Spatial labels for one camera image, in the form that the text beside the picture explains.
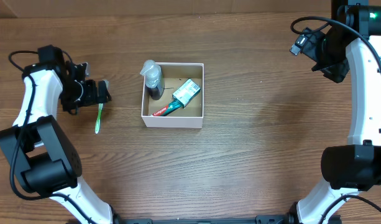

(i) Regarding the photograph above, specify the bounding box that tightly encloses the green white toothbrush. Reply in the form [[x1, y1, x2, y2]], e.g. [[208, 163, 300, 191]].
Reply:
[[94, 103, 104, 134]]

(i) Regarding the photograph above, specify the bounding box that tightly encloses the Colgate toothpaste tube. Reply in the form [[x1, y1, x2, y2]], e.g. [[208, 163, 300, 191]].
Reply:
[[151, 100, 183, 116]]

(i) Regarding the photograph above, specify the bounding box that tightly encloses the green white soap box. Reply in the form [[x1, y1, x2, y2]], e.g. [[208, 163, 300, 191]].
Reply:
[[172, 79, 201, 108]]

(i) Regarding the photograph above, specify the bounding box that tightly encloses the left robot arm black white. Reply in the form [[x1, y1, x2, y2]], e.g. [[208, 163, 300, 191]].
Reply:
[[0, 45, 121, 223]]

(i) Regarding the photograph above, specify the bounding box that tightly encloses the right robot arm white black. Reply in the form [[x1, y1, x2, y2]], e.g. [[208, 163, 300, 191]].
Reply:
[[257, 1, 381, 223]]

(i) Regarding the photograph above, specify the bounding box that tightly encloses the clear pump bottle dark liquid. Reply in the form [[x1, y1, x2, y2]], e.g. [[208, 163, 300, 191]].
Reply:
[[140, 60, 165, 100]]

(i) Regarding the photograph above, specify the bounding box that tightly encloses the white cardboard box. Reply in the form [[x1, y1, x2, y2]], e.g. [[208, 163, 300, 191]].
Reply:
[[141, 62, 204, 129]]

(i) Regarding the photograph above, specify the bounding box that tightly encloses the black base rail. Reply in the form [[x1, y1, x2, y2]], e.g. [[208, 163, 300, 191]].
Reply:
[[113, 213, 299, 224]]

